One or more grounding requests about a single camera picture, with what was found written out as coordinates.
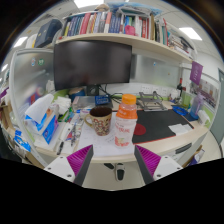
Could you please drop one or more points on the blue white tissue box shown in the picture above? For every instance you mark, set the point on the blue white tissue box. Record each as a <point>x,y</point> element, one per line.
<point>46,125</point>

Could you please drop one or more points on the purple translucent water bottle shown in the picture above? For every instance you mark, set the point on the purple translucent water bottle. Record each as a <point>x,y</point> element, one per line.
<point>196,106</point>

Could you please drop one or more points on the flat round red coaster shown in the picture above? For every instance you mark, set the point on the flat round red coaster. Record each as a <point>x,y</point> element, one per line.
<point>140,130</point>

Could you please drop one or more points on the white paper sheet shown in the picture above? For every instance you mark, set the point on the white paper sheet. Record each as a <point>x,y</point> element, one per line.
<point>100,144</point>

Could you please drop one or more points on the grey metal laptop stand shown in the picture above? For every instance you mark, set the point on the grey metal laptop stand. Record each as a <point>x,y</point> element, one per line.
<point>150,105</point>

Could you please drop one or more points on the white wall sockets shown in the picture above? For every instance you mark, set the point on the white wall sockets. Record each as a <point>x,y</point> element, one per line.
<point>146,89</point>

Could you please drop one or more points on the dark wine bottle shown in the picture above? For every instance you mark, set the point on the dark wine bottle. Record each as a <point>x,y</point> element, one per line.
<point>180,87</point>

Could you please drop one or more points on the pile of white napkins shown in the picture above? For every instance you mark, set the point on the pile of white napkins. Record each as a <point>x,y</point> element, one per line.
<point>63,104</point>

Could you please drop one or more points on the clear plastic box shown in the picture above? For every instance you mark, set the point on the clear plastic box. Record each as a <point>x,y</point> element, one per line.
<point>83,102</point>

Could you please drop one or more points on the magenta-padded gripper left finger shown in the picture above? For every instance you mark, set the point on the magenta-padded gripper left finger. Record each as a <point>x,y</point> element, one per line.
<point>58,166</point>

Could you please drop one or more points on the small blue box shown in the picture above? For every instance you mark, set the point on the small blue box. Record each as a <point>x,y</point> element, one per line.
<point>102,100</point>

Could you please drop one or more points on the small white paper note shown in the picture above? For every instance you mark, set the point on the small white paper note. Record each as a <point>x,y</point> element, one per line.
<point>178,129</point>

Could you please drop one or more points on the round blue tin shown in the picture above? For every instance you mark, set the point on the round blue tin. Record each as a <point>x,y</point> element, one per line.
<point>76,94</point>

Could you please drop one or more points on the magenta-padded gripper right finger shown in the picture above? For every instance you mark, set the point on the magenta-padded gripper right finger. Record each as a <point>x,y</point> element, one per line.
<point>165,166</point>

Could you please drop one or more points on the black computer monitor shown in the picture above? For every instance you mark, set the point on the black computer monitor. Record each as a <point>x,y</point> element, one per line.
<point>91,63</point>

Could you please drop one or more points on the orange-capped drink bottle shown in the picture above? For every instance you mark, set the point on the orange-capped drink bottle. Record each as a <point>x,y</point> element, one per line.
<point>126,123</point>

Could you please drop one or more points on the black desk mat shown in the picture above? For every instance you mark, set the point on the black desk mat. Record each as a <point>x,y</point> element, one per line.
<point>160,121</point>

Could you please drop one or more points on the purple hanging banner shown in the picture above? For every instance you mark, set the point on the purple hanging banner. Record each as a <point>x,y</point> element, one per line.
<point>196,72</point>

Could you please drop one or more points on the floral patterned ceramic mug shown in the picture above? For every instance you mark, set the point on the floral patterned ceramic mug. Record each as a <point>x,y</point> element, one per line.
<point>101,124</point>

